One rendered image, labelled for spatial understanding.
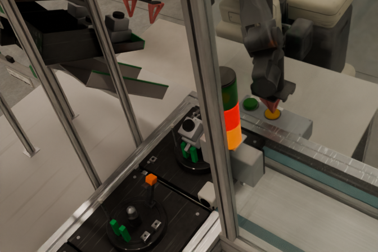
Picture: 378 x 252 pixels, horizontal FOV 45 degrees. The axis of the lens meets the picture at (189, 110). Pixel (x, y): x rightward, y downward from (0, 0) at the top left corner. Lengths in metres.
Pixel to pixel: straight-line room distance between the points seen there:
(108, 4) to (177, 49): 2.08
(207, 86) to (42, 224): 0.78
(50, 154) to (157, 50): 0.55
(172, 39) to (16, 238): 0.89
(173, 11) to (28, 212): 2.37
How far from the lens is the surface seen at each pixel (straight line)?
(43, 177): 1.43
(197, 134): 1.10
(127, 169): 1.23
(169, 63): 1.64
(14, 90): 3.23
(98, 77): 1.14
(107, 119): 1.50
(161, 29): 1.81
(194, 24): 0.62
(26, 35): 0.93
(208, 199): 1.09
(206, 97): 0.70
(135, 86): 1.23
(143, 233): 1.05
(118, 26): 1.18
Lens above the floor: 1.90
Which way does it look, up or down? 45 degrees down
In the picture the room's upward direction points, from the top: 12 degrees counter-clockwise
